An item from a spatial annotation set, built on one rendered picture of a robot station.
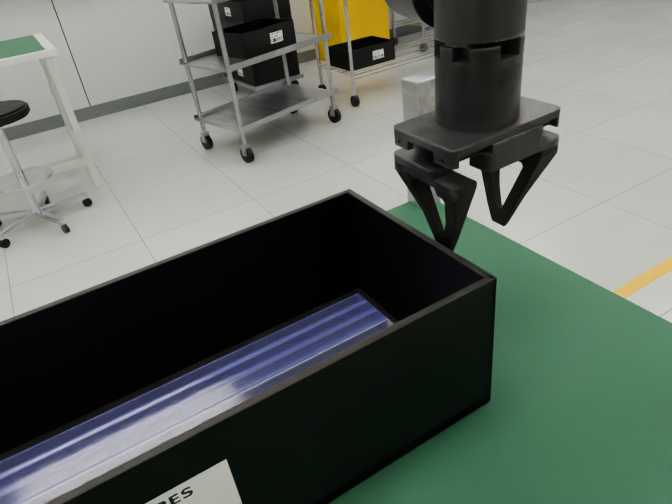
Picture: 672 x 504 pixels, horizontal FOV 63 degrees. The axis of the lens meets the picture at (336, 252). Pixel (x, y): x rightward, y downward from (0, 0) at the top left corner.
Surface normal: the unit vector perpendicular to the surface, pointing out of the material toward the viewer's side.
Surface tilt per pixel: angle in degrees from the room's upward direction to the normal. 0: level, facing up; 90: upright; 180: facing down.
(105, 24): 90
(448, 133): 1
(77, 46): 90
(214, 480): 90
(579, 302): 0
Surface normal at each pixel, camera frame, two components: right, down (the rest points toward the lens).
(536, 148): 0.53, 0.42
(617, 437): -0.11, -0.84
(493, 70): 0.08, 0.54
